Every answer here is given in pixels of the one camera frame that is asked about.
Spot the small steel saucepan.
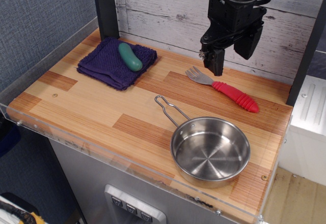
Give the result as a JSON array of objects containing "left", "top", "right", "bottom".
[{"left": 154, "top": 95, "right": 252, "bottom": 189}]

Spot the red handled metal fork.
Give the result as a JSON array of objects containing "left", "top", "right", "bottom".
[{"left": 185, "top": 66, "right": 259, "bottom": 113}]

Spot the purple folded cloth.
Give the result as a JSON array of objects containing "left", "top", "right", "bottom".
[{"left": 77, "top": 37, "right": 157, "bottom": 91}]

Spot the dark vertical post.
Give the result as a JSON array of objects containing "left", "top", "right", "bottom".
[
  {"left": 286, "top": 0, "right": 325, "bottom": 106},
  {"left": 95, "top": 0, "right": 120, "bottom": 40}
]

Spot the white ribbed box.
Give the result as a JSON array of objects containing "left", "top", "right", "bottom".
[{"left": 278, "top": 75, "right": 325, "bottom": 185}]

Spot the silver toy fridge cabinet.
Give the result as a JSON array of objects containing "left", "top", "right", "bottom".
[{"left": 48, "top": 138, "right": 263, "bottom": 224}]

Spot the clear acrylic table guard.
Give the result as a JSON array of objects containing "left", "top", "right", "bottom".
[{"left": 1, "top": 30, "right": 291, "bottom": 223}]

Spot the dark vertical post left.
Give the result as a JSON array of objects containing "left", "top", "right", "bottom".
[{"left": 95, "top": 0, "right": 120, "bottom": 40}]

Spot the green toy pickle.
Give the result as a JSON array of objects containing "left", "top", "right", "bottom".
[{"left": 118, "top": 43, "right": 143, "bottom": 72}]

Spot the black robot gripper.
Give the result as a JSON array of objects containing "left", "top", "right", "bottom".
[{"left": 201, "top": 0, "right": 266, "bottom": 76}]

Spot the dark vertical post right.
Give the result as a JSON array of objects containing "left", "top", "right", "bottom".
[{"left": 286, "top": 0, "right": 325, "bottom": 106}]

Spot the yellow object bottom left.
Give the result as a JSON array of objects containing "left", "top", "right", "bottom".
[{"left": 19, "top": 212, "right": 45, "bottom": 224}]

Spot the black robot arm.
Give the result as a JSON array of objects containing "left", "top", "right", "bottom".
[{"left": 200, "top": 0, "right": 271, "bottom": 76}]

